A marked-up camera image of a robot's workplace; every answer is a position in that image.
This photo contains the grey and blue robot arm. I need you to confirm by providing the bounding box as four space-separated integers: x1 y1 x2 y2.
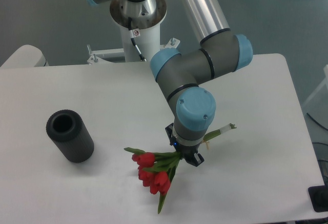
87 0 253 166

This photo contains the white side furniture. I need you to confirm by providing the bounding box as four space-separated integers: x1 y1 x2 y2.
301 65 327 114

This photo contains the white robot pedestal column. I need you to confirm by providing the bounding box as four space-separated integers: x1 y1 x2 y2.
119 23 160 62

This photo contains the black cable on floor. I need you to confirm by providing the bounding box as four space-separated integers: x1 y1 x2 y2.
306 112 328 130

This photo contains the black device at table edge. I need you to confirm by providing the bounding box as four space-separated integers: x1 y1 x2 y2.
308 185 327 213

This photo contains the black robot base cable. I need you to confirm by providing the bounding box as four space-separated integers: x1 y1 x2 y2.
127 16 148 62

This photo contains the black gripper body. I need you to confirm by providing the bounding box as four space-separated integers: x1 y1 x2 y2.
172 136 201 159

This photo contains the red tulip bouquet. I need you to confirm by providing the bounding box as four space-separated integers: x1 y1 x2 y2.
124 123 237 215

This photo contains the white rounded chair back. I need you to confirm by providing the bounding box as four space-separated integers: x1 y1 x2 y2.
1 45 49 69

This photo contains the black ribbed cylindrical vase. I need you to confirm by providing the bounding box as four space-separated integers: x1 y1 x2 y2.
46 110 94 163

